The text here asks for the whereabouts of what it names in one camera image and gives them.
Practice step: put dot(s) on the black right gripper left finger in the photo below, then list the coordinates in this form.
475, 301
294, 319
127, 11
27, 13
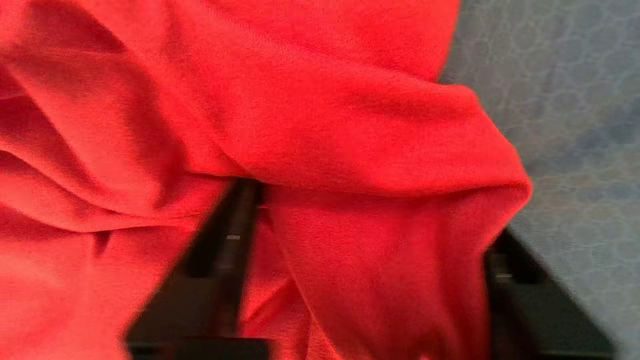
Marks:
200, 310

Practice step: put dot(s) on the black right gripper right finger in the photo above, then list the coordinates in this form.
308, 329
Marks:
540, 320

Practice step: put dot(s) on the red printed t-shirt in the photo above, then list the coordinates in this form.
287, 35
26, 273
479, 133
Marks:
300, 125

